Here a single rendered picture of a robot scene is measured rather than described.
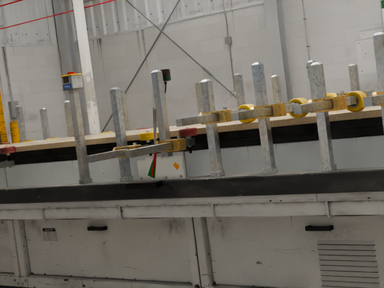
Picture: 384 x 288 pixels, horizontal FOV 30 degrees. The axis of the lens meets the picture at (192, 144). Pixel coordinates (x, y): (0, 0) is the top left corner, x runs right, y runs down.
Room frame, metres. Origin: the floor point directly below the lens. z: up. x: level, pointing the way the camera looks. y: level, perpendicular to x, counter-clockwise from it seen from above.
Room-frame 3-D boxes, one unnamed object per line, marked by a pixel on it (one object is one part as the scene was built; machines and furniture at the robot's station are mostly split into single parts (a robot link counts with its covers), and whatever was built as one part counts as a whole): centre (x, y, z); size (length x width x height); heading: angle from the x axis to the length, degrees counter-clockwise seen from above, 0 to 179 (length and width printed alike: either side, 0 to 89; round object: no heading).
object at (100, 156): (3.18, 0.31, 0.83); 0.43 x 0.03 x 0.04; 144
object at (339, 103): (2.64, -0.51, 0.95); 0.14 x 0.06 x 0.05; 54
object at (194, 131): (3.17, 0.01, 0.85); 0.08 x 0.08 x 0.11
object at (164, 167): (3.09, 0.15, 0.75); 0.26 x 0.01 x 0.10; 54
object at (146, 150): (3.01, 0.13, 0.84); 0.43 x 0.03 x 0.04; 144
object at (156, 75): (3.10, 0.11, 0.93); 0.04 x 0.04 x 0.48; 54
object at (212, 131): (2.95, -0.09, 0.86); 0.04 x 0.04 x 0.48; 54
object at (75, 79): (3.40, 0.52, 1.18); 0.07 x 0.07 x 0.08; 54
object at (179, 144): (3.09, 0.09, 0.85); 0.14 x 0.06 x 0.05; 54
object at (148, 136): (3.34, 0.20, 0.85); 0.08 x 0.08 x 0.11
